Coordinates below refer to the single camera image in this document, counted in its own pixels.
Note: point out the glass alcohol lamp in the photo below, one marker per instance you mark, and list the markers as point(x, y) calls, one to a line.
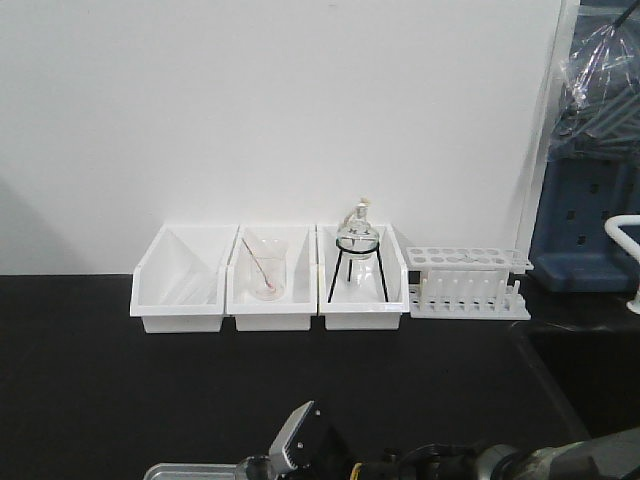
point(355, 234)

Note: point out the middle white storage bin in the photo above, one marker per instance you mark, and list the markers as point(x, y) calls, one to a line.
point(299, 304)

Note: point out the glass beaker in bin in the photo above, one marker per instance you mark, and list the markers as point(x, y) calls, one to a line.
point(268, 268)

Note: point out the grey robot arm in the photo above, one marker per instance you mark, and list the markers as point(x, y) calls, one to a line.
point(613, 456)

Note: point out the white curved faucet pipe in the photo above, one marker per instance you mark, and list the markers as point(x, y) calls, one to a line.
point(614, 229)

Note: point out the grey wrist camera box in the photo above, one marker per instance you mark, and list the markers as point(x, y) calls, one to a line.
point(292, 447)

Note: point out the white storage bin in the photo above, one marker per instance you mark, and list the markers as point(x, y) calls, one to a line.
point(179, 285)
point(299, 304)
point(360, 304)

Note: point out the white test tube rack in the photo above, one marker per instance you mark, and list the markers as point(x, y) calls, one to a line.
point(467, 283)

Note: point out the left white storage bin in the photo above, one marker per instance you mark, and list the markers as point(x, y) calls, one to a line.
point(179, 285)

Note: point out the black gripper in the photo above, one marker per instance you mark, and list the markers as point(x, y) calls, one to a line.
point(330, 459)

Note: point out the clear plastic wrap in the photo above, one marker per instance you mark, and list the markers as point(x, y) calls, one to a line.
point(599, 106)

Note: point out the right white storage bin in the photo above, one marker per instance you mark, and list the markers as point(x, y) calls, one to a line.
point(360, 304)

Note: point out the black wire tripod stand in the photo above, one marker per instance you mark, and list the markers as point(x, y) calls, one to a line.
point(357, 259)

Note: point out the silver metal tray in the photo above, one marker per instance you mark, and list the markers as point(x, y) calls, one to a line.
point(190, 471)

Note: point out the blue pegboard drying rack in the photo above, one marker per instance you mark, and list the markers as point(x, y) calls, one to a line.
point(570, 249)

